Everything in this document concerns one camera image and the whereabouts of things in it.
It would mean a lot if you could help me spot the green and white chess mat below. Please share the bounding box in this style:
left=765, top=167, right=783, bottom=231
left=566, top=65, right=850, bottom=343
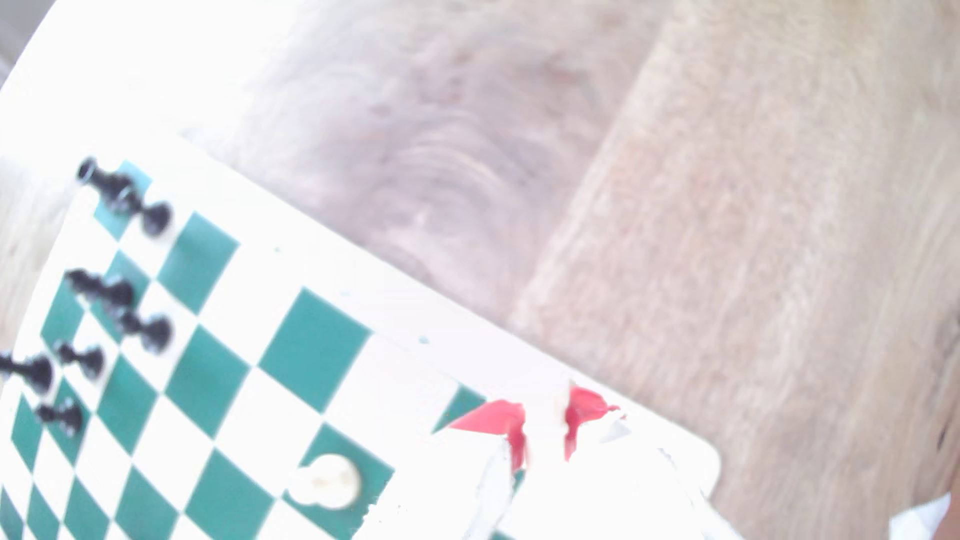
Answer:
left=0, top=127, right=723, bottom=540

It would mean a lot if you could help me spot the black rook chess piece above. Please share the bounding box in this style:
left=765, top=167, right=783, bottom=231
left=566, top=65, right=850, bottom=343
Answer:
left=76, top=156, right=125, bottom=200

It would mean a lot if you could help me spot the black pawn near bishop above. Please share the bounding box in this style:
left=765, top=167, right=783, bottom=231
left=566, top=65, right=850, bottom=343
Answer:
left=63, top=268, right=138, bottom=309

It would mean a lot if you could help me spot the black king chess piece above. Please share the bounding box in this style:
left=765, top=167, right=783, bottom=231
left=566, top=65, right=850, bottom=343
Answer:
left=0, top=351, right=56, bottom=396

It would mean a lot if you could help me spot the black pawn chess piece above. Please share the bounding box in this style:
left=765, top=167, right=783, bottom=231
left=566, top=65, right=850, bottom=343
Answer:
left=55, top=342, right=106, bottom=381
left=116, top=309, right=175, bottom=356
left=35, top=399, right=84, bottom=438
left=108, top=183, right=175, bottom=240

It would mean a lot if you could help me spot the white pawn chess piece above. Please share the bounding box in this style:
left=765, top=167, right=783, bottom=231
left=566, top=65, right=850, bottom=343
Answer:
left=287, top=453, right=363, bottom=511

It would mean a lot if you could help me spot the white plastic object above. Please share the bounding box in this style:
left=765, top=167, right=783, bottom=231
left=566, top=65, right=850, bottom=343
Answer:
left=888, top=491, right=960, bottom=540

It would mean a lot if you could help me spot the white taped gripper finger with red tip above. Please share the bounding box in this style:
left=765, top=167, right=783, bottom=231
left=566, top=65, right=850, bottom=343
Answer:
left=517, top=385, right=741, bottom=540
left=352, top=399, right=527, bottom=540

